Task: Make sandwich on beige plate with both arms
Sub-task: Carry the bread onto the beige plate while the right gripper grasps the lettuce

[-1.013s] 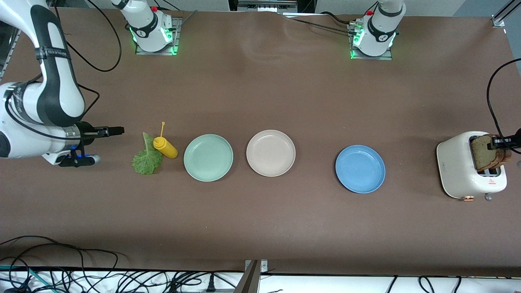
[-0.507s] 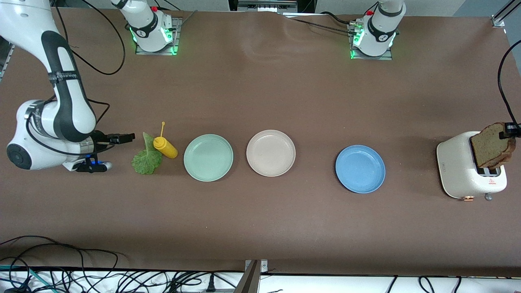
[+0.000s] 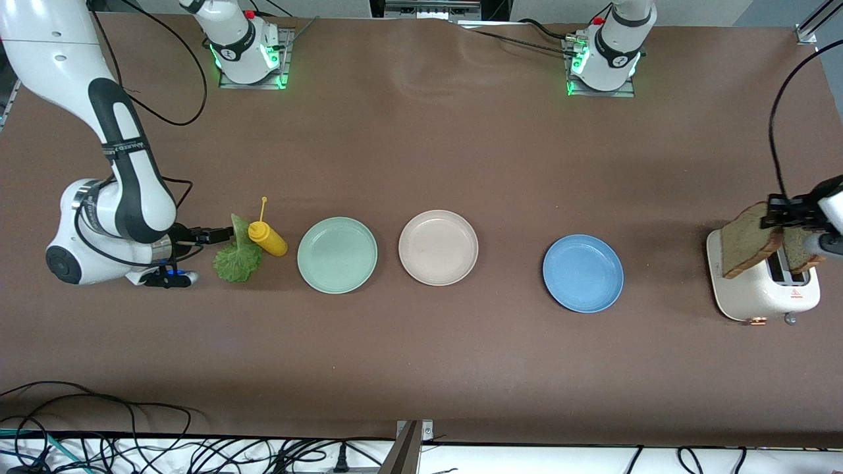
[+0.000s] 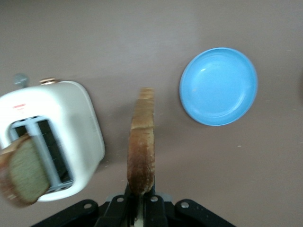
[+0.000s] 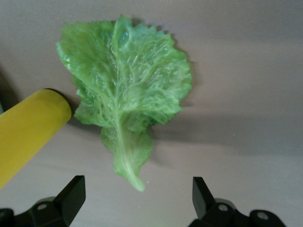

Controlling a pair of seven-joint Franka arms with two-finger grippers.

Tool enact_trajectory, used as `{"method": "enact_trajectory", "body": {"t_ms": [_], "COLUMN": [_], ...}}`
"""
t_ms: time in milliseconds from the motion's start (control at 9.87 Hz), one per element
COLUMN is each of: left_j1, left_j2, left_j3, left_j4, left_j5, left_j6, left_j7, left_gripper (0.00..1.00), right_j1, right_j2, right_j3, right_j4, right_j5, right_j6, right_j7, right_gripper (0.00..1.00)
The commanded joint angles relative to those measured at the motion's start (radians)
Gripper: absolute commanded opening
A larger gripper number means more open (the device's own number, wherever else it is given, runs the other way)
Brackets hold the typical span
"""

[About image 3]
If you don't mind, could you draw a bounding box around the blue plate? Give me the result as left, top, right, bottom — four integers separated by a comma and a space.
542, 234, 625, 315

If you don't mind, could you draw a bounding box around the metal corner bracket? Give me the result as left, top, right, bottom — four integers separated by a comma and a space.
395, 419, 435, 443

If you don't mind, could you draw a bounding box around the silver metal rail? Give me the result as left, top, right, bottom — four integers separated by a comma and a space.
384, 0, 483, 20

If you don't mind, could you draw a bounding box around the beige plate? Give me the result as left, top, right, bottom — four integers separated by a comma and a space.
398, 209, 480, 287

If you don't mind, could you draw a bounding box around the black looping cable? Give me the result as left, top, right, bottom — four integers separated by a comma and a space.
0, 380, 198, 474

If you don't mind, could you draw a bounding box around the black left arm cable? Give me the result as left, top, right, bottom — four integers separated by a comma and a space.
769, 38, 843, 198

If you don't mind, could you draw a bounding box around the green lettuce leaf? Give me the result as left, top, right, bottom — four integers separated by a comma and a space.
211, 212, 265, 284

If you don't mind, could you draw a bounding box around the black equipment box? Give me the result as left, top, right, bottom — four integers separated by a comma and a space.
369, 0, 512, 22

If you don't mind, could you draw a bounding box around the grey table side rail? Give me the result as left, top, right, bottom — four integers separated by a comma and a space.
0, 80, 22, 132

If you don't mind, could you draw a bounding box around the yellow mustard squeeze bottle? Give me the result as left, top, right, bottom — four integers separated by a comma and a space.
247, 196, 290, 258

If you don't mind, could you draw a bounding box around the brown bread slice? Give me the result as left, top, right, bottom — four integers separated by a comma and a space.
782, 225, 829, 275
720, 201, 786, 280

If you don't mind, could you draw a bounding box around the teal cable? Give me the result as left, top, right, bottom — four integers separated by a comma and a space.
0, 428, 90, 474

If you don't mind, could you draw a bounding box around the black corrugated cable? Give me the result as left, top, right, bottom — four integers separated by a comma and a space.
460, 26, 579, 55

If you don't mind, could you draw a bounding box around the aluminium frame profile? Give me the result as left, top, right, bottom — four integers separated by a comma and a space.
794, 0, 843, 45

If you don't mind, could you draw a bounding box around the cream white toaster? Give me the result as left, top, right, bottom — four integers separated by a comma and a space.
706, 223, 822, 327

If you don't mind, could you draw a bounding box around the aluminium profile bar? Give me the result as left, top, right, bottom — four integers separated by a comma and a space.
374, 421, 422, 474

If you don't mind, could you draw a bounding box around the thin black cable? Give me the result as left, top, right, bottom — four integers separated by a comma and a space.
517, 18, 570, 41

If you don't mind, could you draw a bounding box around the mint green plate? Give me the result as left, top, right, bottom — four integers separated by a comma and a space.
296, 217, 379, 295

